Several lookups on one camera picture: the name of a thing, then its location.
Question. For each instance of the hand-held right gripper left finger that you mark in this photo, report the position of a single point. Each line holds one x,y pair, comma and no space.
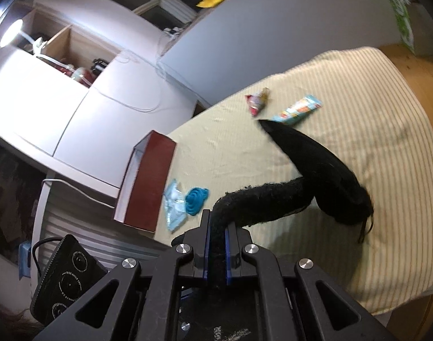
188,255

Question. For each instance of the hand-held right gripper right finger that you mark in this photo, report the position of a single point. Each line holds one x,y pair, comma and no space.
248,255

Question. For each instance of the white plastic packet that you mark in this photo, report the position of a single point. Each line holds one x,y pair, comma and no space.
173,209

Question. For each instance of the black knit glove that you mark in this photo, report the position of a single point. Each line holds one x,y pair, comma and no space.
259,202

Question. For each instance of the teal collapsible funnel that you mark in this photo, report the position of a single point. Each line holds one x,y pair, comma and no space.
195,200

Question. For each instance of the maroon cardboard box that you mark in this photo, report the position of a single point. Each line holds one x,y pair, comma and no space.
149,184

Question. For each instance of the black fuzzy sock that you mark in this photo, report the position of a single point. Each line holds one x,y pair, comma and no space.
319,170

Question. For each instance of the red snack packet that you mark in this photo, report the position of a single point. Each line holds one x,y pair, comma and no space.
256,102

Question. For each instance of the teal snack packet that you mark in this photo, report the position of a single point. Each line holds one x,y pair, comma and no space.
298,110

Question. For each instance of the light blue plastic fixture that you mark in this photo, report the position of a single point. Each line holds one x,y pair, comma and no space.
25,259

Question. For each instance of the white ribbed radiator cover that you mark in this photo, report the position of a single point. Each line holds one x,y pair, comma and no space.
78,220

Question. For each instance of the striped beige bed cover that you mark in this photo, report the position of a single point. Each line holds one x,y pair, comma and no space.
379,149

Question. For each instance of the red jar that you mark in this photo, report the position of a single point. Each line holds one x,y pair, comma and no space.
79,75

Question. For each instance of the white desk lamp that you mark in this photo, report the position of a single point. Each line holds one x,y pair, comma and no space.
10,32

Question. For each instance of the green tissue package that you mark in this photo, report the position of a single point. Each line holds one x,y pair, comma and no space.
402,21

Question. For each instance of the wooden wall shelf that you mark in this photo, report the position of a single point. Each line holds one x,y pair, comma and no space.
71,42

